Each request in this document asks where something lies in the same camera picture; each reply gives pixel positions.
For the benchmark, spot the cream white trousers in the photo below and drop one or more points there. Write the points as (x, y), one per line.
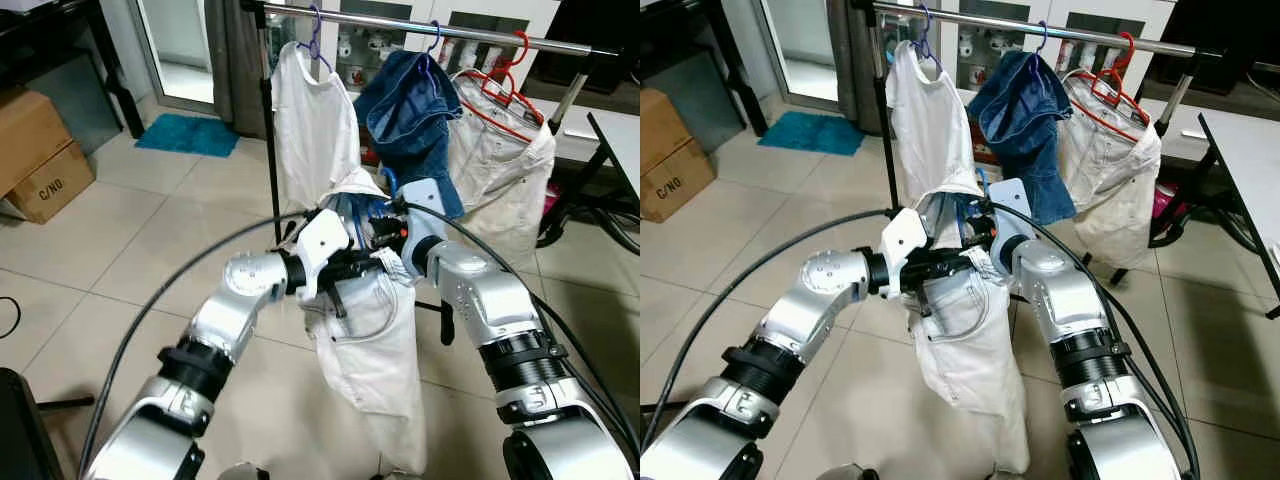
(970, 370)
(375, 370)

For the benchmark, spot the purple clothes hanger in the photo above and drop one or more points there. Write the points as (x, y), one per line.
(433, 40)
(925, 45)
(1042, 40)
(313, 45)

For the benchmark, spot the red clothes hanger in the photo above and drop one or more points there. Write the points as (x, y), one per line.
(526, 48)
(1130, 48)

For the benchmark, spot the white t-shirt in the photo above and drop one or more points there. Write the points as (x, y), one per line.
(315, 130)
(930, 130)

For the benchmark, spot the blue denim jeans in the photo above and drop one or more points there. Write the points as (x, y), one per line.
(410, 120)
(1025, 120)

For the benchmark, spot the beige trousers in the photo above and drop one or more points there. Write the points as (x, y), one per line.
(1110, 170)
(500, 170)

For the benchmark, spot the black chrome clothes rack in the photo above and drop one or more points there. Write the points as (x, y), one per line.
(884, 120)
(270, 120)

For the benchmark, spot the teal floor rug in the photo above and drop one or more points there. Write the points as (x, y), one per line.
(810, 133)
(185, 135)

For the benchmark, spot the grey curtain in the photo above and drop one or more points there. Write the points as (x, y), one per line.
(850, 70)
(235, 70)

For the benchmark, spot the silver framed glass door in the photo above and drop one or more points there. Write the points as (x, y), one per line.
(795, 40)
(175, 40)

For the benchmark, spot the black television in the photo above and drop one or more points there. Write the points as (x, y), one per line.
(1220, 40)
(590, 40)

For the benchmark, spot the black desk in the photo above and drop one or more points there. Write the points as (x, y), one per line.
(60, 25)
(680, 25)

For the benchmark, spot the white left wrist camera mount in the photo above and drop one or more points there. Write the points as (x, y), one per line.
(905, 240)
(322, 240)

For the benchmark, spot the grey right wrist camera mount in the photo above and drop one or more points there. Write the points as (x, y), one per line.
(1010, 200)
(425, 200)

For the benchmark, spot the black metal table frame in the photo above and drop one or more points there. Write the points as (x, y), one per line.
(575, 200)
(1190, 190)

